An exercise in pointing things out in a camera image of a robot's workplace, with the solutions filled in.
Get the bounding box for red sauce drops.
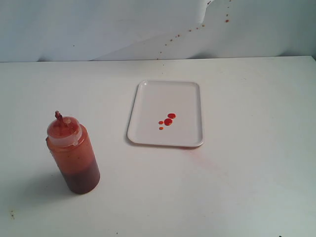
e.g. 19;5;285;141
158;113;177;130

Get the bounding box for red sauce squeeze bottle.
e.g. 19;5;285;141
46;111;100;195

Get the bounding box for white rectangular plastic tray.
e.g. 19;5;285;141
126;80;204;148

